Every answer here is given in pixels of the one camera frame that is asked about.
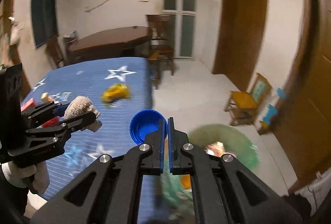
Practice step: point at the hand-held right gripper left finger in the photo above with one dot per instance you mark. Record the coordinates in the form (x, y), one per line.
(163, 146)

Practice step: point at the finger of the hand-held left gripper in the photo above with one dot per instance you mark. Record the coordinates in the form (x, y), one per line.
(45, 109)
(72, 123)

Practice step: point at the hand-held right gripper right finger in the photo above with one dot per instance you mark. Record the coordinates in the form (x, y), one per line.
(178, 149)

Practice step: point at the beige knitted cloth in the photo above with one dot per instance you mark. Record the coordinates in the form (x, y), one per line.
(80, 106)

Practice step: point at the blue bottle cap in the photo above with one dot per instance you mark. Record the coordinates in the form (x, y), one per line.
(143, 128)

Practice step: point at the bin with green bag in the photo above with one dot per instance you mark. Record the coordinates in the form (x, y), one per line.
(232, 136)

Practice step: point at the person's left forearm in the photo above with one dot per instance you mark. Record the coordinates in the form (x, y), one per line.
(13, 200)

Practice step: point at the person's left hand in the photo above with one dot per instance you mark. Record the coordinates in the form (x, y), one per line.
(41, 177)

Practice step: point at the yellow food piece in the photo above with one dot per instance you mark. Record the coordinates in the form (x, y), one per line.
(45, 97)

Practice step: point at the small red box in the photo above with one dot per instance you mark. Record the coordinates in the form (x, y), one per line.
(50, 122)

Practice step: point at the long pink box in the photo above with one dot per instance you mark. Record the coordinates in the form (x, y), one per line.
(28, 105)

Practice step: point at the yellow plastic wrapper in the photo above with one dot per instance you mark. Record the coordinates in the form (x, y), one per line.
(115, 92)

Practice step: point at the dark wooden chair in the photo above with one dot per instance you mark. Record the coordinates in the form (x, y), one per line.
(55, 53)
(159, 30)

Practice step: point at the hanging white plastic bag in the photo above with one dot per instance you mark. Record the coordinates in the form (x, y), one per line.
(15, 31)

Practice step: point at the dark basket with cloth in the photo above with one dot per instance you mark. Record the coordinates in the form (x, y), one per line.
(71, 38)

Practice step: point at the small yellow wooden chair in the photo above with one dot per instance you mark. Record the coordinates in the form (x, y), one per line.
(244, 100)

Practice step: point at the dark wooden dining table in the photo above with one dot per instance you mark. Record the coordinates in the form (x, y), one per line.
(111, 39)

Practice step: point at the blue tape piece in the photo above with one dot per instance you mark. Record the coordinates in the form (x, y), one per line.
(281, 93)
(270, 113)

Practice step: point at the frosted glass double door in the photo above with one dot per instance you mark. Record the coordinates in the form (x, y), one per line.
(181, 7)

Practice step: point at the dark wall window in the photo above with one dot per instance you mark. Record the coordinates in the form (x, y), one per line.
(44, 9)

